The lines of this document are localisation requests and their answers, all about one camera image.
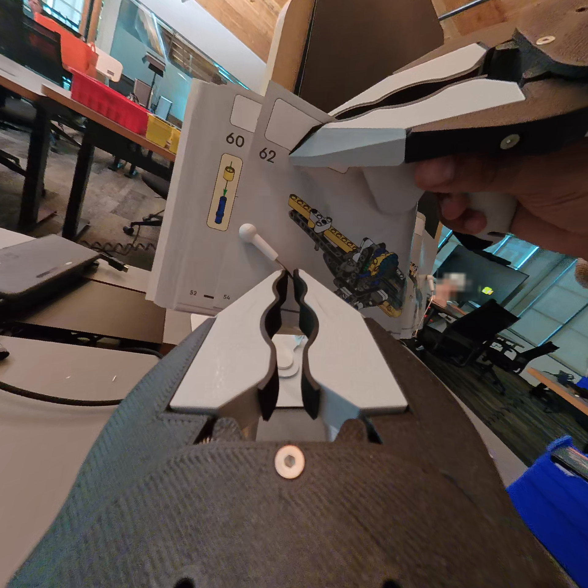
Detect brown table black legs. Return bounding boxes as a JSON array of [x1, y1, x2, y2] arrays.
[[41, 83, 177, 242]]

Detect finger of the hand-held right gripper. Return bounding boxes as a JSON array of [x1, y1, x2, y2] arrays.
[[288, 78, 526, 169], [328, 42, 490, 121]]

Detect white book stand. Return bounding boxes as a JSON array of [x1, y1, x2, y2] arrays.
[[190, 0, 445, 407]]

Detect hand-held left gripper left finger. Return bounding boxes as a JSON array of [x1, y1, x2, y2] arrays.
[[168, 269, 289, 422]]

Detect white plastic box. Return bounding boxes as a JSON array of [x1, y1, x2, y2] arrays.
[[92, 50, 124, 84]]

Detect large dark wall screen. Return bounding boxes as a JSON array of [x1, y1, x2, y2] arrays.
[[439, 243, 530, 318]]

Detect orange plastic bin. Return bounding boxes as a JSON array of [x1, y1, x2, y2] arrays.
[[33, 11, 99, 80]]

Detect black office chair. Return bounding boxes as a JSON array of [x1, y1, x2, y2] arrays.
[[478, 340, 572, 396], [420, 299, 522, 368]]

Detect black power adapter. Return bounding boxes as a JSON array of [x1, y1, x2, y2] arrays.
[[0, 234, 101, 306]]

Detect person's right hand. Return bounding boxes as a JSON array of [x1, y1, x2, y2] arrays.
[[413, 138, 588, 265]]

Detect black music stand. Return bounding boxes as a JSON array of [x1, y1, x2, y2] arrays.
[[141, 51, 167, 115]]

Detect lego instruction book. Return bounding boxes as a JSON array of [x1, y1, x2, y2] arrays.
[[146, 78, 439, 340]]

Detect black chair wheel base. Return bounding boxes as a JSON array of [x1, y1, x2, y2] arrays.
[[123, 209, 166, 236]]

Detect red plastic bin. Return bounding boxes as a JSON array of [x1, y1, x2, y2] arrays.
[[70, 69, 151, 136]]

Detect light wooden desk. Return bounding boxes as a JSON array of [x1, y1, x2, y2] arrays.
[[526, 367, 588, 416]]

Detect long black cable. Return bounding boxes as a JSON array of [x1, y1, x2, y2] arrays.
[[0, 347, 162, 408]]

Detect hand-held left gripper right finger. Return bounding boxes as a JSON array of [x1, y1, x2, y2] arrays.
[[292, 269, 410, 425]]

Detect blue plastic bin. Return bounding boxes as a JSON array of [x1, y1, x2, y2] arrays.
[[507, 435, 588, 588]]

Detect black adapter cable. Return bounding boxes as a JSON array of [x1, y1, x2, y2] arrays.
[[94, 250, 130, 273]]

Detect dark table black legs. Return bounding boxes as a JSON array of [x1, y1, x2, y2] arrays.
[[0, 55, 51, 232]]

